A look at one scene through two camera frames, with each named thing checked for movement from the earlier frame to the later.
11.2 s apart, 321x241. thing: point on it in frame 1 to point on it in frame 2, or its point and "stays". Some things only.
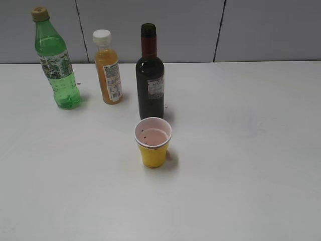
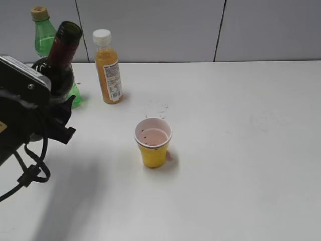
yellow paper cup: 152,135 stays
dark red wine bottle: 150,76 to 58,66
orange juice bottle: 108,66 stays
